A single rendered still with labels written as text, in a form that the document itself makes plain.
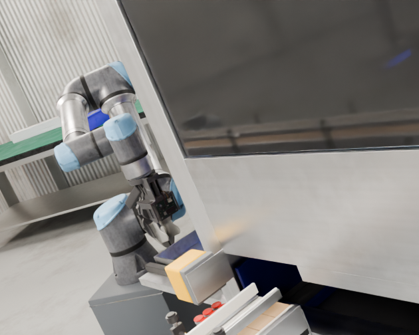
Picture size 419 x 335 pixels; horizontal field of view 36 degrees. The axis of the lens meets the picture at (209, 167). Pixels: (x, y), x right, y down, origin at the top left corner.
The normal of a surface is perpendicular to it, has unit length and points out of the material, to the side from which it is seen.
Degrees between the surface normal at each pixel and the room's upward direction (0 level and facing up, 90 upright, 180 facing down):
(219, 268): 90
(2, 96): 90
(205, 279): 90
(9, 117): 90
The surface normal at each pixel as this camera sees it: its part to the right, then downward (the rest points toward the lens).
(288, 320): 0.58, -0.01
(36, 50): -0.32, 0.37
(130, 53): -0.73, 0.45
